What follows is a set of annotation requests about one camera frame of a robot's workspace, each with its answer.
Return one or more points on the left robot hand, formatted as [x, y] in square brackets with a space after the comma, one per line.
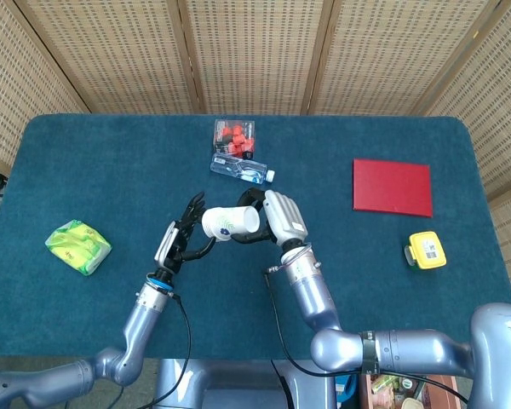
[168, 247]

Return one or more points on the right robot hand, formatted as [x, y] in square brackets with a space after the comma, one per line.
[287, 221]

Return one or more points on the white floral paper cup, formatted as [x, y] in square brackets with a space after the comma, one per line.
[207, 223]
[238, 219]
[202, 223]

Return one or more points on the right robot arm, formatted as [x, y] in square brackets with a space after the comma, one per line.
[311, 294]

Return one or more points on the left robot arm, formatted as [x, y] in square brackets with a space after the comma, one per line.
[145, 315]

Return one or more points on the clear water bottle white cap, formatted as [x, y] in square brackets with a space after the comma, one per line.
[238, 168]

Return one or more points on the green tissue pack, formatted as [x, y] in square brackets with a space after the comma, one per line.
[76, 245]

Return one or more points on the teal blue table cloth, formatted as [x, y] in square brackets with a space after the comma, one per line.
[110, 170]

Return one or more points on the clear box of red pieces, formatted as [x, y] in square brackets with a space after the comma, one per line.
[234, 134]

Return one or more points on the red flat folder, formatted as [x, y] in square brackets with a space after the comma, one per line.
[392, 187]

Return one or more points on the yellow lidded green container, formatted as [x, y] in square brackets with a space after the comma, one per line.
[428, 249]

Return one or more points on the blue grey robot torso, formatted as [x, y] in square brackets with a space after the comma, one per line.
[238, 383]

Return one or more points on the brown box of snacks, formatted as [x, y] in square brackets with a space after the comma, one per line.
[440, 394]

